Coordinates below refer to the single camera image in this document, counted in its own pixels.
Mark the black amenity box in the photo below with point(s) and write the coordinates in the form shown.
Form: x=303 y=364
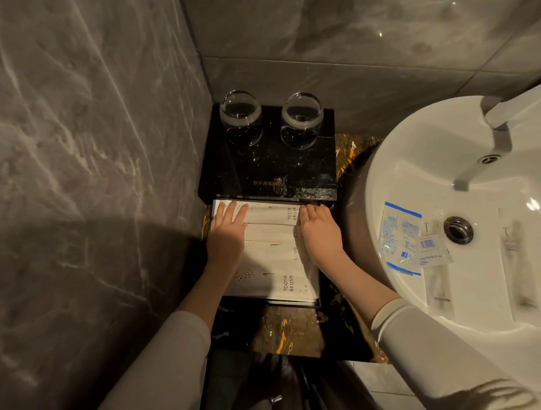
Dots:
x=270 y=169

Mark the small white barcode sachet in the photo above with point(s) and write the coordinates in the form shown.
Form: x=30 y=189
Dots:
x=435 y=251

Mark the clear toothbrush wrapper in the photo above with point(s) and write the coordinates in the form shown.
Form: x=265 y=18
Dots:
x=439 y=291
x=517 y=270

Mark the clear drinking glass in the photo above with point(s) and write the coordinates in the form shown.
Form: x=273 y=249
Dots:
x=301 y=120
x=241 y=118

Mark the white toothbrush packet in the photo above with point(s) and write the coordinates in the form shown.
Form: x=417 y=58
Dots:
x=270 y=213
x=274 y=285

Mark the person's right forearm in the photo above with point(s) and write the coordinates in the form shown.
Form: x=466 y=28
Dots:
x=401 y=325

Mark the person's right little finger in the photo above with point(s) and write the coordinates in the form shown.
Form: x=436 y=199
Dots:
x=332 y=219

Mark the black drawer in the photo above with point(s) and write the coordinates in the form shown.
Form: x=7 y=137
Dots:
x=319 y=287

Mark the person's left middle finger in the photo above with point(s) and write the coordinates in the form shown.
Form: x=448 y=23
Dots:
x=233 y=212

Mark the person's left hand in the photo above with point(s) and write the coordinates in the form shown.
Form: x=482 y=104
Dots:
x=226 y=243

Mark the person's left little finger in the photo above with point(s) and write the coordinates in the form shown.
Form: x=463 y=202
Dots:
x=215 y=218

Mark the person's dark trousers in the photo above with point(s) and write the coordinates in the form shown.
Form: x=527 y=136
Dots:
x=270 y=380

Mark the person's right hand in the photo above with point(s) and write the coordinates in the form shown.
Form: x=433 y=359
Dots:
x=322 y=238

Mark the person's left forearm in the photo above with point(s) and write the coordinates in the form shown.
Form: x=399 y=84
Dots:
x=177 y=338

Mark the person's right middle finger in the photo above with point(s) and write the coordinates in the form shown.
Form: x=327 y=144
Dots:
x=315 y=213

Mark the white wash basin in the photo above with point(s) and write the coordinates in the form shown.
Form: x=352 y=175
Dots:
x=427 y=177

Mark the white comb packet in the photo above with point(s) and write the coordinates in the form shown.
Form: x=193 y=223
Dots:
x=274 y=253
x=272 y=232

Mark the person's right thumb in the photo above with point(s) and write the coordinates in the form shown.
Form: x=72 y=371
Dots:
x=301 y=231

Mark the clear packet with blue edges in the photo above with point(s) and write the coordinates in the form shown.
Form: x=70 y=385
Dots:
x=397 y=236

